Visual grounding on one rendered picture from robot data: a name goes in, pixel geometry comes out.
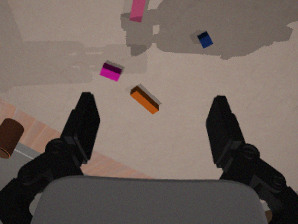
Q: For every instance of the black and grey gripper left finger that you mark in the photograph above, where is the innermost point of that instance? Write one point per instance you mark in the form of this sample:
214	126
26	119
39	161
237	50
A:
62	157

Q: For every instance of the small blue cube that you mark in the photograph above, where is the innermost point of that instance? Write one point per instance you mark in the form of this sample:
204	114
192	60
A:
205	39

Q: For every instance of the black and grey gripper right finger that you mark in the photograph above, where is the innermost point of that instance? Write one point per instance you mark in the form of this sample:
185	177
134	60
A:
241	162

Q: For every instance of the orange rod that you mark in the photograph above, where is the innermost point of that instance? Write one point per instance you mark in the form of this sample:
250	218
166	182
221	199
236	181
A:
140	96

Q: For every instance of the pink rod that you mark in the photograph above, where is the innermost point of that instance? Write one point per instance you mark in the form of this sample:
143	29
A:
137	10

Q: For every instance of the magenta rod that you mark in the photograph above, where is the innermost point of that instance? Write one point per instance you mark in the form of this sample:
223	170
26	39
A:
110	72

